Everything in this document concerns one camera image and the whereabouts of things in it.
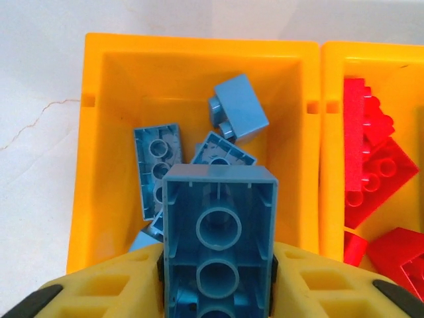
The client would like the blue lego brick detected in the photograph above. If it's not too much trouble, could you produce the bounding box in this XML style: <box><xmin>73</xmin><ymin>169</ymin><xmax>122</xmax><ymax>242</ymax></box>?
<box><xmin>207</xmin><ymin>74</ymin><xmax>270</xmax><ymax>145</ymax></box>
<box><xmin>189</xmin><ymin>131</ymin><xmax>258</xmax><ymax>166</ymax></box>
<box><xmin>132</xmin><ymin>123</ymin><xmax>182</xmax><ymax>221</ymax></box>
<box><xmin>128</xmin><ymin>230</ymin><xmax>164</xmax><ymax>254</ymax></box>
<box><xmin>162</xmin><ymin>164</ymin><xmax>278</xmax><ymax>318</ymax></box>

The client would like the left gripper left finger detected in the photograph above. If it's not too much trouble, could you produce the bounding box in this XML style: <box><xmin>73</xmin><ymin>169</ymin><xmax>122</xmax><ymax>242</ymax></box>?
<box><xmin>6</xmin><ymin>243</ymin><xmax>166</xmax><ymax>318</ymax></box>

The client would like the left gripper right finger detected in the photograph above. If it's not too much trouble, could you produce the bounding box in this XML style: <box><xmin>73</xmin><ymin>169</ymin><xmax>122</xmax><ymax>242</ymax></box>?
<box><xmin>270</xmin><ymin>241</ymin><xmax>424</xmax><ymax>318</ymax></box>

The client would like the yellow plastic bin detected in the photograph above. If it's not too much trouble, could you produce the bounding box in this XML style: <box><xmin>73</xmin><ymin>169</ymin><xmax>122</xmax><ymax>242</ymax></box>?
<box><xmin>67</xmin><ymin>32</ymin><xmax>323</xmax><ymax>276</ymax></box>
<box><xmin>319</xmin><ymin>40</ymin><xmax>424</xmax><ymax>299</ymax></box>

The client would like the red lego brick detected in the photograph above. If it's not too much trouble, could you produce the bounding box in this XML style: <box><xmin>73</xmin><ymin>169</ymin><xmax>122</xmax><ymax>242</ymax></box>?
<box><xmin>367</xmin><ymin>227</ymin><xmax>424</xmax><ymax>299</ymax></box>
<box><xmin>344</xmin><ymin>137</ymin><xmax>419</xmax><ymax>229</ymax></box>
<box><xmin>343</xmin><ymin>230</ymin><xmax>370</xmax><ymax>266</ymax></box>
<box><xmin>343</xmin><ymin>78</ymin><xmax>368</xmax><ymax>193</ymax></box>
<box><xmin>362</xmin><ymin>85</ymin><xmax>397</xmax><ymax>146</ymax></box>

